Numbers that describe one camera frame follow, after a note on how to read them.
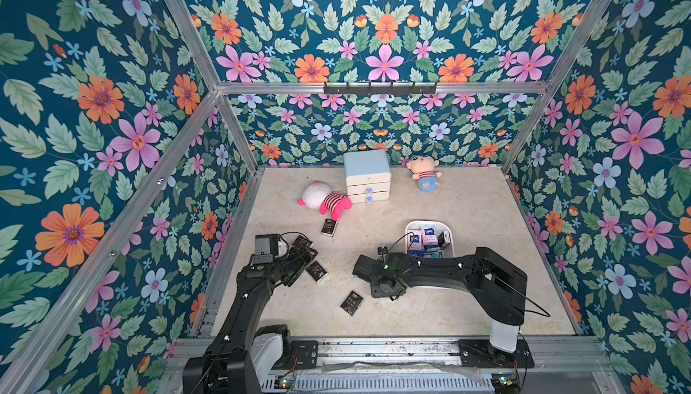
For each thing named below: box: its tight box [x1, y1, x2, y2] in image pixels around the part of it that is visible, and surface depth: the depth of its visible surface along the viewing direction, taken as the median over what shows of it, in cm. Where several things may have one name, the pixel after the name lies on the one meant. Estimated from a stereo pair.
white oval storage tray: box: [404, 220, 457, 259], surface depth 93 cm
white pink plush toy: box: [296, 180, 353, 221], surface depth 103 cm
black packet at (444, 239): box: [437, 230, 451, 250], surface depth 92 cm
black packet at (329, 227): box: [320, 218, 340, 238], surface depth 100 cm
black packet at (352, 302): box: [340, 290, 365, 316], surface depth 83 cm
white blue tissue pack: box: [421, 223, 439, 247], surface depth 93 cm
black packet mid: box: [305, 260, 328, 284], surface depth 90 cm
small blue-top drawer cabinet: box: [343, 149, 392, 205], surface depth 101 cm
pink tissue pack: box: [406, 229, 423, 251], surface depth 92 cm
